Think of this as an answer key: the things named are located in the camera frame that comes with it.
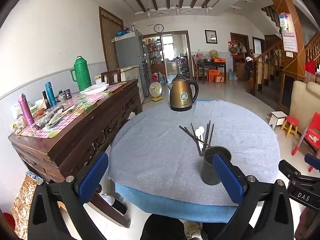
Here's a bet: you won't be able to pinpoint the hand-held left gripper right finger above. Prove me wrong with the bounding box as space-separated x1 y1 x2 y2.
212 152 294 240

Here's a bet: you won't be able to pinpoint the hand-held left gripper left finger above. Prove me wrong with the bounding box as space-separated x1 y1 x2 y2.
27 152 118 240

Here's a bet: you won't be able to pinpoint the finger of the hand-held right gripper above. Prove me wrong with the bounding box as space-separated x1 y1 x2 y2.
278 159 302 180
304 153 320 172

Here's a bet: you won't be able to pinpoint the dark grey utensil holder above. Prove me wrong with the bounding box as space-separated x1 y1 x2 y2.
201 146 232 186

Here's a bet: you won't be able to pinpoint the bundle of black chopsticks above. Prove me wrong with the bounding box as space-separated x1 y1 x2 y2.
179 120 215 157

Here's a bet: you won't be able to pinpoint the white plastic spoon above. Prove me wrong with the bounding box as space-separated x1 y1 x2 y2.
198 126 206 147
195 129 204 147

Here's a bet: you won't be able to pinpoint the person's right forearm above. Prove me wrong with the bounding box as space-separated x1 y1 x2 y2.
294 206 320 240

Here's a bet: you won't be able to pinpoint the red plastic chair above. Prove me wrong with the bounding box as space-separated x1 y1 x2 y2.
291 112 320 173

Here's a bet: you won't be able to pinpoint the white slipper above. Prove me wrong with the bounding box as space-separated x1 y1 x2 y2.
99 184 128 216

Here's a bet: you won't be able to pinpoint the carved wooden sideboard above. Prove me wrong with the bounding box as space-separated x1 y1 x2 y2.
8 79 143 228

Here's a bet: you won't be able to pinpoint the red stool with yellow legs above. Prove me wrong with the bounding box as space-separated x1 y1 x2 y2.
280 116 300 138

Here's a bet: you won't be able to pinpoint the small white stool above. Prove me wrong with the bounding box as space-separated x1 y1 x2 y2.
268 111 288 130

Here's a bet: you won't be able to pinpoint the beige sofa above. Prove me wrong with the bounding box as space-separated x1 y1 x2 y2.
289 80 320 135

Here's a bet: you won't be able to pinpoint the blue tablecloth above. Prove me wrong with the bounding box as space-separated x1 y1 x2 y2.
114 99 242 223

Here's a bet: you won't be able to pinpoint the pink checked table cover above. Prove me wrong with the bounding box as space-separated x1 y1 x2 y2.
12 82 125 138

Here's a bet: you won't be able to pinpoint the gold patterned board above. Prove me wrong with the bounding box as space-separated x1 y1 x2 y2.
11 175 42 239

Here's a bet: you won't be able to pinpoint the person's black trousers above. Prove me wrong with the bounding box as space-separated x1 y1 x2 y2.
140 214 234 240

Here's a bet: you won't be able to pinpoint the white bowl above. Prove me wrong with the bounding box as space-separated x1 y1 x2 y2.
84 84 109 95

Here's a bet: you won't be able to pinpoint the teal flask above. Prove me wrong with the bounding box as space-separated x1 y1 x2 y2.
45 82 57 107

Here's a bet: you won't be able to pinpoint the pink flask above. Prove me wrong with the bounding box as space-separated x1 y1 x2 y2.
18 93 35 126

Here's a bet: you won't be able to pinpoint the bronze electric kettle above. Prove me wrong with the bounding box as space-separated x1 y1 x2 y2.
167 74 199 112

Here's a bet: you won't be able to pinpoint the wooden chair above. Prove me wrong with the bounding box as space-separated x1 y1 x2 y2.
101 69 122 85

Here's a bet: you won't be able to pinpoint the green thermos jug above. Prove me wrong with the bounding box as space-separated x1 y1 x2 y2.
70 56 92 92

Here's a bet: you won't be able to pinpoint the orange cardboard box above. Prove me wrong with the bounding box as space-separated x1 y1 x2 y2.
208 69 227 83

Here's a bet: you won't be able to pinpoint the small yellow fan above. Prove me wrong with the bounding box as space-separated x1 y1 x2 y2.
149 82 164 102

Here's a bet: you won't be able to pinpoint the white chest freezer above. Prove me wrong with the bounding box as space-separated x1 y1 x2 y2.
94 65 140 85

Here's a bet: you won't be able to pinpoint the dark wooden dining table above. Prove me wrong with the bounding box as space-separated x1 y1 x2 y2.
196 61 227 83

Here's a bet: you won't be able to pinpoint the wooden stair railing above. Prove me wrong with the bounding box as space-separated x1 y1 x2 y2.
246 31 320 93

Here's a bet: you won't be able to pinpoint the grey refrigerator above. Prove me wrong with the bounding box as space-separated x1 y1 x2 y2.
112 30 152 105

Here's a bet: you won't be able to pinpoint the hanging bags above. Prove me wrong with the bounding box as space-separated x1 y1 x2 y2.
227 40 247 54

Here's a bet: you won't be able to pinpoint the shelf of bottles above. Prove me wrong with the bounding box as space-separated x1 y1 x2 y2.
144 37 163 65

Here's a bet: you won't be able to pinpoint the brown wooden door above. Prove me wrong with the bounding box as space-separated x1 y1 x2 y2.
99 6 124 72

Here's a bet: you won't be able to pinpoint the wooden pillar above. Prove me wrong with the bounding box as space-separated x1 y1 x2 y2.
265 0 307 80

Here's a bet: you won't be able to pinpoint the wall calendar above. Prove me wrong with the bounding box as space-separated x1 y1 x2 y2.
277 12 299 53

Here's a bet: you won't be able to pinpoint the framed wall picture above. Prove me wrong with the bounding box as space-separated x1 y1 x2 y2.
204 30 218 44

